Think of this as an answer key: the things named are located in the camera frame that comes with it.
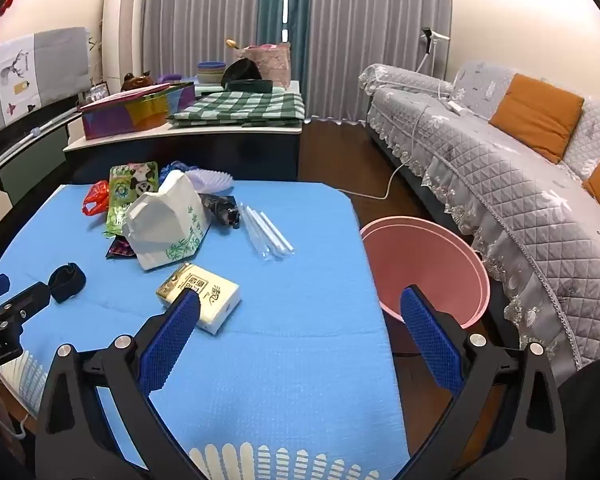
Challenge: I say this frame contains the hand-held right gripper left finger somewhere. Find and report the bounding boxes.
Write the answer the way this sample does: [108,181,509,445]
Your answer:
[35,287,201,480]

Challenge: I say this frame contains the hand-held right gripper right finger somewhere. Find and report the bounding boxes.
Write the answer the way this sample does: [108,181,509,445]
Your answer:
[400,285,568,480]

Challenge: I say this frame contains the black elastic band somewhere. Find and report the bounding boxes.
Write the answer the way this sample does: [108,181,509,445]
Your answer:
[46,262,87,305]

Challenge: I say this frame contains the white tissue pack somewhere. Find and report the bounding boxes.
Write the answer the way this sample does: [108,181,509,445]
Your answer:
[155,262,242,335]

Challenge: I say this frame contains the pink trash bin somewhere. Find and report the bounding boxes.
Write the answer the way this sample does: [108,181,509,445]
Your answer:
[359,216,492,357]

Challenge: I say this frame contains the dark small wrapper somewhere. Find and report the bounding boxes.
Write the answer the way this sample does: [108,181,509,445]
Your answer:
[104,234,137,261]

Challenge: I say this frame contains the white paper bag green print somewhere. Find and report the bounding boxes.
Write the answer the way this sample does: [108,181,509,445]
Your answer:
[121,170,212,272]

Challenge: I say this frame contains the orange-red plastic bag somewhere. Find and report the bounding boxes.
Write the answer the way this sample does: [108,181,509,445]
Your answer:
[82,180,112,217]

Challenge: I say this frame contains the green snack packet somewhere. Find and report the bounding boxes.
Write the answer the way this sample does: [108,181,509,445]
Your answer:
[104,161,161,239]

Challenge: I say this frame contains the black plastic wrapper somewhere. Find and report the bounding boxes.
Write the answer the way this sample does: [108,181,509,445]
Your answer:
[199,192,243,230]

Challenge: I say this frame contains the clear straws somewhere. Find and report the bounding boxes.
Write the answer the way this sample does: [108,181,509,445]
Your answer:
[236,202,296,262]

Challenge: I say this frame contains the blue tablecloth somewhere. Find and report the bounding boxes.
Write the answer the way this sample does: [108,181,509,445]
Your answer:
[0,180,411,480]

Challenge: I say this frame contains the television cabinet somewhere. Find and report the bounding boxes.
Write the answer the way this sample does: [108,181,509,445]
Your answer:
[0,105,81,211]

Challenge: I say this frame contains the sofa with grey quilted cover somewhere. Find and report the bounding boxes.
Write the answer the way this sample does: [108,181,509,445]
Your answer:
[358,60,600,376]

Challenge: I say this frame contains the white rod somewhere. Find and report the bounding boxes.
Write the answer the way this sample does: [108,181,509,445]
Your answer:
[0,109,81,171]

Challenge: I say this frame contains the dark cloth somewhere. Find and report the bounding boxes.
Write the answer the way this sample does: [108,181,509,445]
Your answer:
[555,355,600,480]

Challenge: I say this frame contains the coffee table with white top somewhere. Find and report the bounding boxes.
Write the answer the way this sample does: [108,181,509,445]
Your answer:
[62,80,306,186]

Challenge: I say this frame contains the colourful box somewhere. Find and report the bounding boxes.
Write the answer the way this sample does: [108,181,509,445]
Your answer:
[78,82,196,141]

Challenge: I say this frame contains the grey printed television cover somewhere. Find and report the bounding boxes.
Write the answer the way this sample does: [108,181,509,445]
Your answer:
[0,26,92,133]

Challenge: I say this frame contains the brown figurine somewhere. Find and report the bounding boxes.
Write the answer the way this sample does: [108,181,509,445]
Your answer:
[121,72,156,92]

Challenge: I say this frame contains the green checked cloth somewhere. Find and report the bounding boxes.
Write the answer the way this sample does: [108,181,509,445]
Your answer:
[167,87,306,128]

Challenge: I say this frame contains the dark green tray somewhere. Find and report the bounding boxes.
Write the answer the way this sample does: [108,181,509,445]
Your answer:
[226,78,273,94]

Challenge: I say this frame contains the stack of coloured bowls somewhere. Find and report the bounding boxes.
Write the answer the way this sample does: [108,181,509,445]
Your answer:
[196,61,227,85]

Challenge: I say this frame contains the black bag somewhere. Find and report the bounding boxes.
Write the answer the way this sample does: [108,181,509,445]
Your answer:
[221,57,262,86]

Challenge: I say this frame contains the white standing air conditioner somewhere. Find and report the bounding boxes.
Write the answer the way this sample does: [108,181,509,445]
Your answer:
[101,0,147,93]

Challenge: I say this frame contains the pink lace basket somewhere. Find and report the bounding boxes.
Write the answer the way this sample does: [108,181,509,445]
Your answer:
[235,43,292,90]

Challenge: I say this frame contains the white stand with black clip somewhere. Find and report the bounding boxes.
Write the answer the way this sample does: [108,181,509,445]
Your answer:
[421,26,451,56]

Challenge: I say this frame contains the grey curtain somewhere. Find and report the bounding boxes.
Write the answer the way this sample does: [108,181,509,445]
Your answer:
[305,0,453,121]
[142,0,263,76]

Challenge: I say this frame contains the teal curtain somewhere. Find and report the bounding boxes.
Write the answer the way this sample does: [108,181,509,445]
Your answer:
[257,0,313,116]

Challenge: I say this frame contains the white cable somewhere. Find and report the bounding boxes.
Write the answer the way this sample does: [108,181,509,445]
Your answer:
[337,52,461,202]

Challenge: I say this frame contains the small photo frame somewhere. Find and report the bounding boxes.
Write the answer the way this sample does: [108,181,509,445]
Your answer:
[80,85,110,106]

